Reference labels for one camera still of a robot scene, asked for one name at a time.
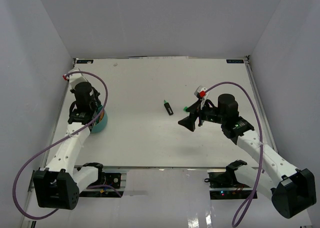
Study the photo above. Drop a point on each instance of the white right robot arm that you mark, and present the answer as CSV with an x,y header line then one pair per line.
x,y
290,189

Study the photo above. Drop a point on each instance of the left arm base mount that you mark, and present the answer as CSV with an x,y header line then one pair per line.
x,y
115,180

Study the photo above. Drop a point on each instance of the left black logo sticker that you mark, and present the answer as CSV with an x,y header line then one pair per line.
x,y
84,61

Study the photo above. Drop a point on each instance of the left aluminium table rail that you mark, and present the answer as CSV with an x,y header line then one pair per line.
x,y
29,223

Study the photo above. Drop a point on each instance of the black logo sticker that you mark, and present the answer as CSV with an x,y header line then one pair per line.
x,y
235,61
84,61

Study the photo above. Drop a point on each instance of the black highlighter green cap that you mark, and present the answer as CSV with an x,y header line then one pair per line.
x,y
168,108

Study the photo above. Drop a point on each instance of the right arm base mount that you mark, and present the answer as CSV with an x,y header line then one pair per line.
x,y
223,185

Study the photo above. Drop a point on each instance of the right black logo sticker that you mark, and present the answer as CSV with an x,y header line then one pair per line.
x,y
235,61

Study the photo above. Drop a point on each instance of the aluminium table rail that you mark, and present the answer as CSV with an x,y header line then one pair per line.
x,y
29,223
265,124

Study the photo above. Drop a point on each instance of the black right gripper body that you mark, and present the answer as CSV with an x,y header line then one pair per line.
x,y
212,114

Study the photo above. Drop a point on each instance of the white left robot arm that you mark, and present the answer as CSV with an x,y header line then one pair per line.
x,y
58,186

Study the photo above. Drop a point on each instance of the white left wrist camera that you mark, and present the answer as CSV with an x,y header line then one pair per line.
x,y
74,78

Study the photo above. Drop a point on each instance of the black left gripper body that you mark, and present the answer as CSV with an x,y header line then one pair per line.
x,y
95,106

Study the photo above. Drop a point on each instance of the teal round divided organizer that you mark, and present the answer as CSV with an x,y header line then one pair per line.
x,y
100,122

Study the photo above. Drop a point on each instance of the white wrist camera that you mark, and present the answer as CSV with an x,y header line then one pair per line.
x,y
201,94
74,78

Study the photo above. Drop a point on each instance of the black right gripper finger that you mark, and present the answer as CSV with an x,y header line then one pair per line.
x,y
189,122
195,107

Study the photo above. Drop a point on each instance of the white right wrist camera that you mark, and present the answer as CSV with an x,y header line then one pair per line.
x,y
201,94

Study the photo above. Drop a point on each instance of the right aluminium table rail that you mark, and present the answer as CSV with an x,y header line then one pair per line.
x,y
265,124

